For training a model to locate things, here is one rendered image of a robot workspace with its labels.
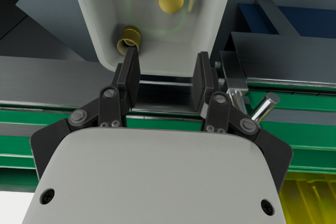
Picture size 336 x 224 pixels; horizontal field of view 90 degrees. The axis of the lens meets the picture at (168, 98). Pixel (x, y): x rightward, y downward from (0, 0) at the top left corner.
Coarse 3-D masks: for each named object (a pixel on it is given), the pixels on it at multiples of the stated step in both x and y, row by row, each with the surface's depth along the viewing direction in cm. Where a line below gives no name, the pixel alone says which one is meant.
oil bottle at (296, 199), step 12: (288, 180) 28; (300, 180) 28; (288, 192) 27; (300, 192) 27; (288, 204) 26; (300, 204) 26; (312, 204) 26; (288, 216) 25; (300, 216) 25; (312, 216) 25
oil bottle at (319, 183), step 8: (312, 176) 28; (320, 176) 28; (328, 176) 28; (312, 184) 28; (320, 184) 28; (328, 184) 28; (312, 192) 27; (320, 192) 27; (328, 192) 27; (320, 200) 26; (328, 200) 26; (320, 208) 26; (328, 208) 26; (328, 216) 25
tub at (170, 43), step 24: (96, 0) 22; (120, 0) 26; (144, 0) 26; (192, 0) 26; (216, 0) 19; (96, 24) 22; (120, 24) 29; (144, 24) 29; (168, 24) 29; (192, 24) 29; (216, 24) 21; (96, 48) 25; (144, 48) 31; (168, 48) 31; (192, 48) 30; (144, 72) 28; (168, 72) 28; (192, 72) 28
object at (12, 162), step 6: (0, 156) 33; (6, 156) 33; (12, 156) 33; (0, 162) 32; (6, 162) 33; (12, 162) 33; (18, 162) 33; (24, 162) 33; (30, 162) 33; (30, 168) 33
